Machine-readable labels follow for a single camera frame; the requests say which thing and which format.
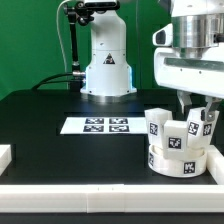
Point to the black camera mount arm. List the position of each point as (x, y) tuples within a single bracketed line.
[(81, 14)]

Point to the white left fence piece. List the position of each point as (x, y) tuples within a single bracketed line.
[(5, 157)]

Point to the white front fence bar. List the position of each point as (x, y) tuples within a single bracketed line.
[(111, 198)]

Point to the white round stool seat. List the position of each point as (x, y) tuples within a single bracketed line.
[(194, 166)]

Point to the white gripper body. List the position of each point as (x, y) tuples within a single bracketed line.
[(203, 76)]

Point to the white marker base sheet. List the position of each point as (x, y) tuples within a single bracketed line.
[(104, 125)]

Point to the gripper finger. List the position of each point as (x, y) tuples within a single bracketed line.
[(208, 113), (185, 101)]

